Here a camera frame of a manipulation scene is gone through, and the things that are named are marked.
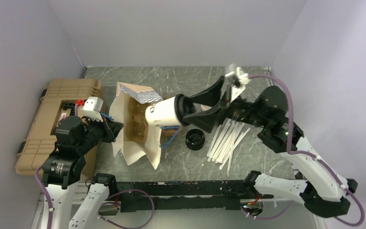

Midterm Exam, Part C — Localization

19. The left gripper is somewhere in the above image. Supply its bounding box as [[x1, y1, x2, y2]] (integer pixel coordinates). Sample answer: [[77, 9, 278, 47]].
[[76, 111, 124, 153]]

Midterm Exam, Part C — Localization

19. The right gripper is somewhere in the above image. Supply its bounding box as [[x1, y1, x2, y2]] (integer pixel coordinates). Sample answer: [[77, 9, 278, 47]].
[[183, 76, 268, 133]]

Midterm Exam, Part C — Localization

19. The patterned paper bag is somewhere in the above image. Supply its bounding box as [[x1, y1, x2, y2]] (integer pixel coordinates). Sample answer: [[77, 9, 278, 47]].
[[109, 82, 163, 170]]

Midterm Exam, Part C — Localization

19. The single white paper cup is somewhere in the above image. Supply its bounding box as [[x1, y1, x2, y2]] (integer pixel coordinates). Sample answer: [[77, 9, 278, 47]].
[[145, 96, 181, 126]]

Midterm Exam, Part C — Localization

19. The cardboard cup carrier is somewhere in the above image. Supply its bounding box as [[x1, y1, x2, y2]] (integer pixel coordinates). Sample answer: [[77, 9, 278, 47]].
[[125, 97, 149, 144], [162, 126, 181, 137]]

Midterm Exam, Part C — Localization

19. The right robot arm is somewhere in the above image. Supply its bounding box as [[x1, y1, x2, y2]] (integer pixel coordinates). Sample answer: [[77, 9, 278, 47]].
[[183, 74, 358, 219]]

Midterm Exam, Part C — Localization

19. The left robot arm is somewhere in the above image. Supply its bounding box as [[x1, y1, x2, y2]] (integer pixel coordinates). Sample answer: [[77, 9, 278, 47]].
[[35, 115, 124, 229]]

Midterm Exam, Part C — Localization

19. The pile of wrapped straws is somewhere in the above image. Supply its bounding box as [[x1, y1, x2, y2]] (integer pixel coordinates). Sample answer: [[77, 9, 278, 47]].
[[206, 119, 250, 177]]

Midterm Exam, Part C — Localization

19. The stack of black lids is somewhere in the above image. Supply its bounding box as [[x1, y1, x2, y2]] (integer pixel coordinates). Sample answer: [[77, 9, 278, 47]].
[[185, 129, 205, 151]]

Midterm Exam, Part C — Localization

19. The tan hard case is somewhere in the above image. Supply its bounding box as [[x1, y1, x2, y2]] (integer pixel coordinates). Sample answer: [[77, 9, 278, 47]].
[[15, 79, 103, 176]]

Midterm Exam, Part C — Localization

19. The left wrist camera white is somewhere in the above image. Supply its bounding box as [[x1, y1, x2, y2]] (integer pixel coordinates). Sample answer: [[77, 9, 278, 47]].
[[74, 96, 104, 122]]

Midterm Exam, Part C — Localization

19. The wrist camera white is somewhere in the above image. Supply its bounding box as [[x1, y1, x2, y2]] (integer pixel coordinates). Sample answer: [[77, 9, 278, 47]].
[[74, 96, 104, 122], [224, 63, 249, 102]]

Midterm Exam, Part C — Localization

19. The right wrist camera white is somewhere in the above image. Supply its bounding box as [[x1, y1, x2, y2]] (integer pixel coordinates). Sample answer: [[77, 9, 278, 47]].
[[224, 63, 249, 102]]

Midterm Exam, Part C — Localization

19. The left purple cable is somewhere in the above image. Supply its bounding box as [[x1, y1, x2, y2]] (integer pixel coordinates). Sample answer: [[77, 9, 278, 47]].
[[34, 166, 155, 229]]

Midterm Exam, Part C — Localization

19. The purple cable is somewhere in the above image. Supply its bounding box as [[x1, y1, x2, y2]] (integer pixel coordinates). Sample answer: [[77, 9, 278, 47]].
[[34, 166, 155, 229], [243, 74, 365, 227]]

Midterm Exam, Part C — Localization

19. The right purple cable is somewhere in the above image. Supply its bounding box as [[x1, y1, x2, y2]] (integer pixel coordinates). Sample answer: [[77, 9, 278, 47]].
[[243, 74, 365, 227]]

